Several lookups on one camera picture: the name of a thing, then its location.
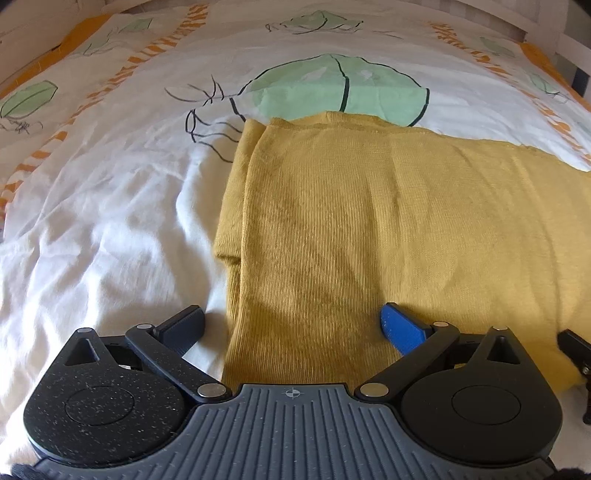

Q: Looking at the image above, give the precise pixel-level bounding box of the white wooden bed frame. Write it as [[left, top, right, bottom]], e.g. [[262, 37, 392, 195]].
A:
[[443, 0, 591, 97]]

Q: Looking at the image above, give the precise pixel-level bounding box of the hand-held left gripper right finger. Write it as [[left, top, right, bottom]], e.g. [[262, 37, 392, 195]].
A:
[[355, 302, 528, 400]]

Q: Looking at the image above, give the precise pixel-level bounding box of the yellow knit sweater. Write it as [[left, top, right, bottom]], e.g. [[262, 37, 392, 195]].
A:
[[213, 111, 591, 386]]

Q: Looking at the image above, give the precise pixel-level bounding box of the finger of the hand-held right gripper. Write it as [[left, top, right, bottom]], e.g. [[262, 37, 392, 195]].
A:
[[556, 329, 591, 425]]

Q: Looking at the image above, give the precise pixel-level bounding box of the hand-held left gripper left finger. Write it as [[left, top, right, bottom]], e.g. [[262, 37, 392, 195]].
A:
[[64, 305, 232, 401]]

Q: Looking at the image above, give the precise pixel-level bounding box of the white leaf print duvet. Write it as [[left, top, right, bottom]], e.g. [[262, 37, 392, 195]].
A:
[[0, 0, 591, 467]]

